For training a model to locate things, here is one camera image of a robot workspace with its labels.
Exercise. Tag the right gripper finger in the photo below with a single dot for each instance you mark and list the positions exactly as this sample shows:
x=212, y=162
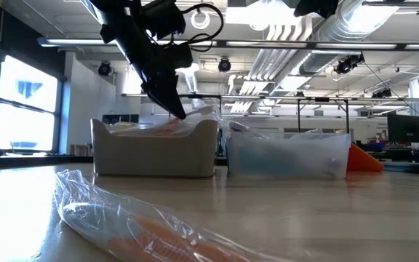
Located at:
x=316, y=6

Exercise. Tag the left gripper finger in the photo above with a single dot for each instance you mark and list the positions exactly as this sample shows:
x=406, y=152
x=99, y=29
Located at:
x=180, y=55
x=164, y=92

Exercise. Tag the teal plastic bin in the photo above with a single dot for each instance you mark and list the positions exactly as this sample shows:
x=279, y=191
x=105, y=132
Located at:
x=223, y=154

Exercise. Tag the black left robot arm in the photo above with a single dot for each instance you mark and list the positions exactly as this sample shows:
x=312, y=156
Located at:
x=111, y=7

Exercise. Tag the white ceiling vent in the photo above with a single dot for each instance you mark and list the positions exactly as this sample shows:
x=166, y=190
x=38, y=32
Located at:
x=191, y=78

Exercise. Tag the long ceiling light bar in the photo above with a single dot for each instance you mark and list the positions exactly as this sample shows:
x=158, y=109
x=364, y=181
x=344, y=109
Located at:
x=304, y=45

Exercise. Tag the black ceiling spotlight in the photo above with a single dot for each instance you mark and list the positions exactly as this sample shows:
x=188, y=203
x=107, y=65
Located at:
x=104, y=69
x=224, y=65

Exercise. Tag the black computer monitor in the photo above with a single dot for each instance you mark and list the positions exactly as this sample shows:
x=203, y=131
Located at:
x=406, y=127
x=120, y=118

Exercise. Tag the white ceiling fixture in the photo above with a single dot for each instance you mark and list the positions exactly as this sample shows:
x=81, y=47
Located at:
x=264, y=16

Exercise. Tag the beige plastic bin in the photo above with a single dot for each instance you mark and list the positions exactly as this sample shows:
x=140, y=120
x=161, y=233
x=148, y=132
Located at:
x=151, y=156

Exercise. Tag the window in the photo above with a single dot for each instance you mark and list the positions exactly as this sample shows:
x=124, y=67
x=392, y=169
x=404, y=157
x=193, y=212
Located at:
x=27, y=109

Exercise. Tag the clear plastic bin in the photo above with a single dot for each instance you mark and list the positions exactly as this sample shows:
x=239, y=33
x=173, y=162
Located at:
x=286, y=156

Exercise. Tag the orange cloth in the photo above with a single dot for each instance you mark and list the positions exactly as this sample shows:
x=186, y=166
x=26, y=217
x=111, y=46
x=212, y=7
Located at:
x=362, y=162

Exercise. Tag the silver ventilation duct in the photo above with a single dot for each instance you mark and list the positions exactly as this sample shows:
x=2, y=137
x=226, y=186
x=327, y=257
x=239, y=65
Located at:
x=333, y=29

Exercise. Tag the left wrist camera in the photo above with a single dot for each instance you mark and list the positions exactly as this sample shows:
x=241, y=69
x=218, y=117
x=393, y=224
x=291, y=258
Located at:
x=163, y=16

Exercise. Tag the black overhead camera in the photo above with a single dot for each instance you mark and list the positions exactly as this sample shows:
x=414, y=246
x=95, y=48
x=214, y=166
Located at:
x=347, y=64

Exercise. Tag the black workbench frame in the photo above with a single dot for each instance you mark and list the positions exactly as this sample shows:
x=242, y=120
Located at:
x=298, y=109

